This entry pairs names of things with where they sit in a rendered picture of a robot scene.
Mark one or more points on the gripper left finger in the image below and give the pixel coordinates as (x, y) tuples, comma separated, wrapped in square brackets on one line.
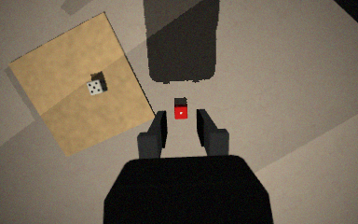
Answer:
[(153, 141)]

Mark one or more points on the red die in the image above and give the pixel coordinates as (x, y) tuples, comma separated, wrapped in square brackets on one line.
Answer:
[(180, 111)]

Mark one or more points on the tan square mat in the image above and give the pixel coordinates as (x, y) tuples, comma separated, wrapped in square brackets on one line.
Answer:
[(55, 76)]

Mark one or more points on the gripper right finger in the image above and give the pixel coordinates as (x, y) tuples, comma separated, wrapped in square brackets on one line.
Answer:
[(214, 140)]

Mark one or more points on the white die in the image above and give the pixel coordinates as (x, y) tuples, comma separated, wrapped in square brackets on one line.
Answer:
[(96, 86)]

